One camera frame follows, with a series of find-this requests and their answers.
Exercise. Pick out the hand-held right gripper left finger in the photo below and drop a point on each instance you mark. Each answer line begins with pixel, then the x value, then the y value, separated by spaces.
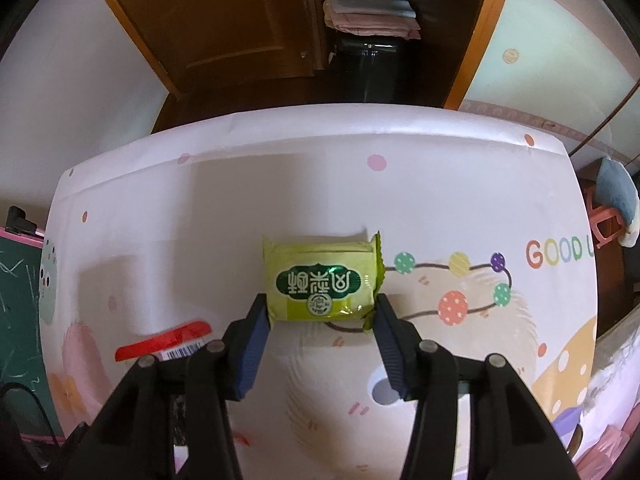
pixel 252 345

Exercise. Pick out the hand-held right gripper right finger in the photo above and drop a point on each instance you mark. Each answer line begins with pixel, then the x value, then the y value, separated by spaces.
pixel 390 345

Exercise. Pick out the green snack packet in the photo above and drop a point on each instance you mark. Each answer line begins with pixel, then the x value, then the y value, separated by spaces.
pixel 320 280

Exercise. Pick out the red topped barcode packet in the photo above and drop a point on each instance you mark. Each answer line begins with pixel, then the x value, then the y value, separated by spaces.
pixel 160 340

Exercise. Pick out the pink blanket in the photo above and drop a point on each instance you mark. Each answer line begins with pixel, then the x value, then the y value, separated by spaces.
pixel 607 445

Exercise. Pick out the pink plastic stool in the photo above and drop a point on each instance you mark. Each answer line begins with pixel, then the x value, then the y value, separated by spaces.
pixel 602 220

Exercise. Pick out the black easel clamp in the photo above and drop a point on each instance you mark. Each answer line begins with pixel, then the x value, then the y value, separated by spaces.
pixel 20 220

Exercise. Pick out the white plush toy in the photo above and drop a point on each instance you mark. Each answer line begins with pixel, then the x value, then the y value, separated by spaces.
pixel 630 235

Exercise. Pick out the blue cushion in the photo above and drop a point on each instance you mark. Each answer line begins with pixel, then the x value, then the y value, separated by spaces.
pixel 617 190

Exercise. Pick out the black round appliance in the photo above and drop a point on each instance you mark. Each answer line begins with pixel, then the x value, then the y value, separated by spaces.
pixel 370 70

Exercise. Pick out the brown wooden door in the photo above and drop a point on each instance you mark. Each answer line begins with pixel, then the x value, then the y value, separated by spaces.
pixel 225 20

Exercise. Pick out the floral sliding wardrobe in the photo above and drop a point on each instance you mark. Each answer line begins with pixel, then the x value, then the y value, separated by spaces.
pixel 550 60

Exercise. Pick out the stack of folded cloths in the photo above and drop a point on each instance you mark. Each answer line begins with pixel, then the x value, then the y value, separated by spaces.
pixel 365 7

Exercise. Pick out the wooden shelf unit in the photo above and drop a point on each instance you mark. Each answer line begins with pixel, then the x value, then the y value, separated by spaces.
pixel 490 20

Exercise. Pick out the green chalkboard with pink frame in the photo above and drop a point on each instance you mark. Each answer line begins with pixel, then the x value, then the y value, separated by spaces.
pixel 20 310

